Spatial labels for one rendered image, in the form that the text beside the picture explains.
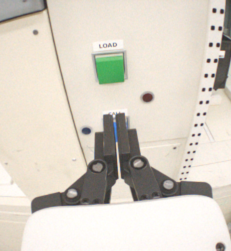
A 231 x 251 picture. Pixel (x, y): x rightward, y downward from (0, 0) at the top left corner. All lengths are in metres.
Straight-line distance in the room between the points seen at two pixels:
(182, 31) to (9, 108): 0.25
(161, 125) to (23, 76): 0.21
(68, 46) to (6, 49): 0.08
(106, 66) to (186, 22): 0.11
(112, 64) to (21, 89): 0.12
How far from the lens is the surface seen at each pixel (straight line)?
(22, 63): 0.26
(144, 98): 0.27
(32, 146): 0.35
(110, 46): 0.24
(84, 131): 0.31
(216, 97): 0.77
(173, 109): 0.30
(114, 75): 0.24
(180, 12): 0.24
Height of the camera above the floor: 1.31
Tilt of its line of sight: 42 degrees down
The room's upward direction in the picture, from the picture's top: 6 degrees counter-clockwise
